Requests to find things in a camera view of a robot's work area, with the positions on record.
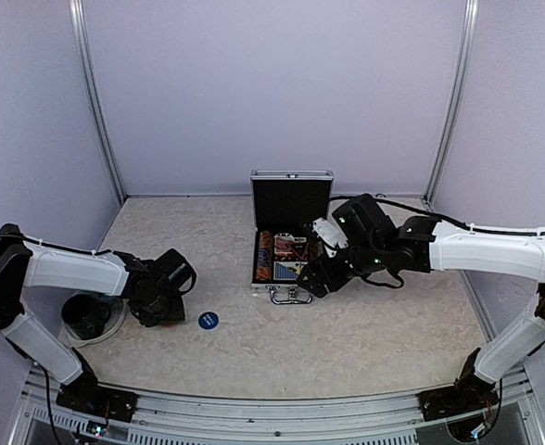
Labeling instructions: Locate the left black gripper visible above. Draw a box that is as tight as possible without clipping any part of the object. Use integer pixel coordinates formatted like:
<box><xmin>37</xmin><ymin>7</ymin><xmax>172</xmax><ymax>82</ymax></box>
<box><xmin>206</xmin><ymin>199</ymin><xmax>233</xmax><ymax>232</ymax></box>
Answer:
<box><xmin>137</xmin><ymin>291</ymin><xmax>185</xmax><ymax>328</ymax></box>

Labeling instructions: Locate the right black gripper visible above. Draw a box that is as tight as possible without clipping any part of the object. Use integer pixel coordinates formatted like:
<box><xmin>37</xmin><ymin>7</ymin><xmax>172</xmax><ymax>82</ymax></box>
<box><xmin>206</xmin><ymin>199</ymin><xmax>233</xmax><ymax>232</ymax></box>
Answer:
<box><xmin>296</xmin><ymin>240</ymin><xmax>387</xmax><ymax>298</ymax></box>

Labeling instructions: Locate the blue playing card deck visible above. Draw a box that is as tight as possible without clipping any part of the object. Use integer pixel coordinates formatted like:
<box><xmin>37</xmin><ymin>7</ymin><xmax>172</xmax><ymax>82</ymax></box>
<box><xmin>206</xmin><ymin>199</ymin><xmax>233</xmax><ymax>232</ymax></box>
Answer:
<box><xmin>272</xmin><ymin>261</ymin><xmax>307</xmax><ymax>281</ymax></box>

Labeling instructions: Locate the red triangular dealer button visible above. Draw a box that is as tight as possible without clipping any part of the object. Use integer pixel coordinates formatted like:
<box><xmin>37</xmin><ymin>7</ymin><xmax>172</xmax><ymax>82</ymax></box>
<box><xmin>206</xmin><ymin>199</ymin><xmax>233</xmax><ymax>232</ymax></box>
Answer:
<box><xmin>282</xmin><ymin>236</ymin><xmax>309</xmax><ymax>261</ymax></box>

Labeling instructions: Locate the red playing card deck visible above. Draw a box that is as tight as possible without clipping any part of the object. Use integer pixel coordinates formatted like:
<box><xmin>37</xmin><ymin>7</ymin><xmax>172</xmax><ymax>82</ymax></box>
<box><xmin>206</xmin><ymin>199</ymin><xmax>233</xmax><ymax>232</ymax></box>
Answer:
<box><xmin>273</xmin><ymin>233</ymin><xmax>294</xmax><ymax>257</ymax></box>

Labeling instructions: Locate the blue small blind button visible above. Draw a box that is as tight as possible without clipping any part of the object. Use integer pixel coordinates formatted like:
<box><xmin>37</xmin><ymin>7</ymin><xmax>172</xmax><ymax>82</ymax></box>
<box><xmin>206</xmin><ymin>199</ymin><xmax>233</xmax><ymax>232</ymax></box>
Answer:
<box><xmin>197</xmin><ymin>311</ymin><xmax>220</xmax><ymax>330</ymax></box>

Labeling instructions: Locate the aluminium poker case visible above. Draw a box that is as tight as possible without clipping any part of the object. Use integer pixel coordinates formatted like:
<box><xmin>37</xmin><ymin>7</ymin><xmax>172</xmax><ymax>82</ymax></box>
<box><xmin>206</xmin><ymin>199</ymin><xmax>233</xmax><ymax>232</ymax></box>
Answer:
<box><xmin>250</xmin><ymin>170</ymin><xmax>334</xmax><ymax>306</ymax></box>

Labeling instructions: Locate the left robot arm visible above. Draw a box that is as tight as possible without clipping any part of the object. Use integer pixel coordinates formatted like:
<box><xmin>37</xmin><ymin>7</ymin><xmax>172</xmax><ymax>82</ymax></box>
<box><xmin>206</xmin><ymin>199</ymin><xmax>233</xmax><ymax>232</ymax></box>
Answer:
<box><xmin>0</xmin><ymin>223</ymin><xmax>197</xmax><ymax>413</ymax></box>

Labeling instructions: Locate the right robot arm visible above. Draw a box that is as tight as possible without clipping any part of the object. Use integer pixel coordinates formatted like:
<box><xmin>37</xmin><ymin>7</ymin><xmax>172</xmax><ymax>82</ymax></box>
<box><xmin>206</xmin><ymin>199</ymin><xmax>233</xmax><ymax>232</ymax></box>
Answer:
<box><xmin>297</xmin><ymin>194</ymin><xmax>545</xmax><ymax>412</ymax></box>

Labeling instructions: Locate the right chip row in case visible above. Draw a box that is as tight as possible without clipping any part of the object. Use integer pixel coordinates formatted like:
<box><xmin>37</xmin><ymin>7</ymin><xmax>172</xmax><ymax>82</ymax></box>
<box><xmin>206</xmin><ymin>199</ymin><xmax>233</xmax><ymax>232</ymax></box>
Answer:
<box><xmin>308</xmin><ymin>239</ymin><xmax>324</xmax><ymax>261</ymax></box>

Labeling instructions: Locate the chip row in case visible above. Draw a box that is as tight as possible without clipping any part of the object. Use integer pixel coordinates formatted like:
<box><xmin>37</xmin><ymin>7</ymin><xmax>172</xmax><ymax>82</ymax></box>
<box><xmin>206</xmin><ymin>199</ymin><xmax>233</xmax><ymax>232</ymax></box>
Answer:
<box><xmin>308</xmin><ymin>239</ymin><xmax>324</xmax><ymax>261</ymax></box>
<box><xmin>255</xmin><ymin>231</ymin><xmax>273</xmax><ymax>281</ymax></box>

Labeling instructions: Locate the clear round tray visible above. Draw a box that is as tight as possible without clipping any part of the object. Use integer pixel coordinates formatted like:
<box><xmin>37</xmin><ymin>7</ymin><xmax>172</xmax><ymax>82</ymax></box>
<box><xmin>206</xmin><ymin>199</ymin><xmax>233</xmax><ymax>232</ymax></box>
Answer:
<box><xmin>58</xmin><ymin>299</ymin><xmax>127</xmax><ymax>348</ymax></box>

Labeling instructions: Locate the left chip row in case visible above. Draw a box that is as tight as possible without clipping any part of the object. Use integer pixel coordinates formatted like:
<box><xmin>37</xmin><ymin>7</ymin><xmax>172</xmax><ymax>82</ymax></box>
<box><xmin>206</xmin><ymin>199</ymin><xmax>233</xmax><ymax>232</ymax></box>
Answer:
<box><xmin>255</xmin><ymin>231</ymin><xmax>273</xmax><ymax>281</ymax></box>

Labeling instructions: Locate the black mug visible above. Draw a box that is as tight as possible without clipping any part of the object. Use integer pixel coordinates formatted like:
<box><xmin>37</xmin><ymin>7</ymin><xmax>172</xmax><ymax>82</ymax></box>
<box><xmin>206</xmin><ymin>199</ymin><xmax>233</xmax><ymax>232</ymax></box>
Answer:
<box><xmin>60</xmin><ymin>294</ymin><xmax>111</xmax><ymax>340</ymax></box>

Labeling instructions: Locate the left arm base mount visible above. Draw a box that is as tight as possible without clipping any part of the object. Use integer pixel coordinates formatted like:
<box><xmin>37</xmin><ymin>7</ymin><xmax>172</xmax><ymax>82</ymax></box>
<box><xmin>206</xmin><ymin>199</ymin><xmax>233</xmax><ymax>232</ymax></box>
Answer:
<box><xmin>57</xmin><ymin>368</ymin><xmax>138</xmax><ymax>423</ymax></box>

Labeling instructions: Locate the right rear aluminium post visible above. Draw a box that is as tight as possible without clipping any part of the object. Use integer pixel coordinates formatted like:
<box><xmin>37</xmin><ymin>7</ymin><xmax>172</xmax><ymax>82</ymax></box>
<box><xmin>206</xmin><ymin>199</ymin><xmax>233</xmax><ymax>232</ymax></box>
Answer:
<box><xmin>424</xmin><ymin>0</ymin><xmax>480</xmax><ymax>206</ymax></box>

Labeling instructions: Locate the aluminium post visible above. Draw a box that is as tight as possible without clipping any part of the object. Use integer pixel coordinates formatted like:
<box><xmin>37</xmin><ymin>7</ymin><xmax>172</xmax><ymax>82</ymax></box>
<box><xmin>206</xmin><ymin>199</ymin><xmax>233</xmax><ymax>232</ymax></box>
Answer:
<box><xmin>69</xmin><ymin>0</ymin><xmax>127</xmax><ymax>207</ymax></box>
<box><xmin>424</xmin><ymin>0</ymin><xmax>480</xmax><ymax>206</ymax></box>

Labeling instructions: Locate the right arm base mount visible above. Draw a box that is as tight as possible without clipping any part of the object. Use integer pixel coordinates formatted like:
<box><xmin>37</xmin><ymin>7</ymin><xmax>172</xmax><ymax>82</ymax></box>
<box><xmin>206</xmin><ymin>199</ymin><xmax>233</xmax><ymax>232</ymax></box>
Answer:
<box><xmin>417</xmin><ymin>362</ymin><xmax>501</xmax><ymax>422</ymax></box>

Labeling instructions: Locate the front aluminium frame rail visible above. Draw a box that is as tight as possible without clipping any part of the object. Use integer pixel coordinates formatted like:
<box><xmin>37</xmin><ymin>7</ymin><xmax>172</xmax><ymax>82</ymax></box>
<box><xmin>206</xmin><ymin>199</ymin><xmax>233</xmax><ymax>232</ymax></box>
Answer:
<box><xmin>19</xmin><ymin>370</ymin><xmax>545</xmax><ymax>445</ymax></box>

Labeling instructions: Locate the left rear aluminium post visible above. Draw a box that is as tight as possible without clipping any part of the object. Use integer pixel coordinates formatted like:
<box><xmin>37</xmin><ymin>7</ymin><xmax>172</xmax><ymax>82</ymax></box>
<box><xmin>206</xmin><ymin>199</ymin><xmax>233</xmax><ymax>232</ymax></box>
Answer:
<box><xmin>69</xmin><ymin>0</ymin><xmax>127</xmax><ymax>207</ymax></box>

